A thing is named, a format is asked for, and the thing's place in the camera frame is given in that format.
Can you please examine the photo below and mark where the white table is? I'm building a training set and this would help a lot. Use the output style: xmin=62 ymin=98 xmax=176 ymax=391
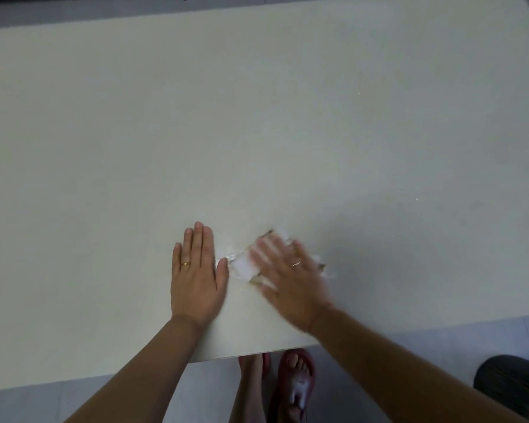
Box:
xmin=0 ymin=0 xmax=529 ymax=392

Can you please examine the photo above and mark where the person's left hand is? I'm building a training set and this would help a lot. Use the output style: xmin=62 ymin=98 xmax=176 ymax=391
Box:
xmin=170 ymin=221 xmax=230 ymax=331

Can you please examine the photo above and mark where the red right slipper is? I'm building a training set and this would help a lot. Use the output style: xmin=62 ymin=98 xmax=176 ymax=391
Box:
xmin=266 ymin=347 xmax=317 ymax=423

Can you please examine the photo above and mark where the person's right hand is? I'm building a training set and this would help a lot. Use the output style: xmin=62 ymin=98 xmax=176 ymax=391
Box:
xmin=249 ymin=235 xmax=336 ymax=334

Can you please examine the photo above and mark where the person's left forearm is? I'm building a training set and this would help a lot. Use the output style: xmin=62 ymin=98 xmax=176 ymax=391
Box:
xmin=66 ymin=315 xmax=203 ymax=423

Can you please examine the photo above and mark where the dark ribbed round object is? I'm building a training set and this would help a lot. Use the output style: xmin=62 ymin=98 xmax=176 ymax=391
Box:
xmin=473 ymin=354 xmax=529 ymax=422

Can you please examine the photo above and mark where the person's left leg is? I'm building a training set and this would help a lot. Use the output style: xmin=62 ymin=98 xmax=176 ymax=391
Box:
xmin=228 ymin=354 xmax=266 ymax=423

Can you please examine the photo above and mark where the person's right forearm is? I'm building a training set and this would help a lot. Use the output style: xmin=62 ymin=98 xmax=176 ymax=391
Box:
xmin=308 ymin=305 xmax=529 ymax=423

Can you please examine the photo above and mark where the person's right leg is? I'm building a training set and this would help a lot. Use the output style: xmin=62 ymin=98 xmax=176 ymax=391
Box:
xmin=282 ymin=352 xmax=313 ymax=423

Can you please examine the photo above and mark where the white patterned cleaning cloth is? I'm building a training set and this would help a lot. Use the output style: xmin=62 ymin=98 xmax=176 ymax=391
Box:
xmin=222 ymin=226 xmax=336 ymax=290

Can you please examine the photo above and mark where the person's leg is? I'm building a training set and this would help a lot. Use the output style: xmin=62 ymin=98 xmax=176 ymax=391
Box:
xmin=228 ymin=354 xmax=266 ymax=423
xmin=282 ymin=352 xmax=313 ymax=423

